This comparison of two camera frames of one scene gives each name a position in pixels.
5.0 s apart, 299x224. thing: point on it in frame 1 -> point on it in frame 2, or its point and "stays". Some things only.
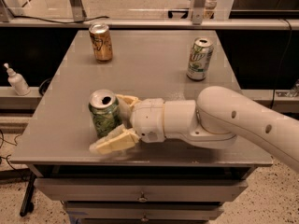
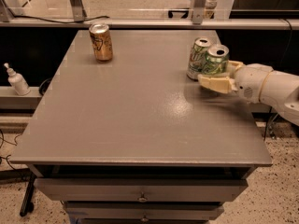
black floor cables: x=15 y=144 stays
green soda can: x=105 y=111 -> x=216 y=59
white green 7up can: x=200 y=58 stays
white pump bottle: x=18 y=82 stays
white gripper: x=148 y=119 -> x=249 y=82
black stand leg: x=27 y=205 stays
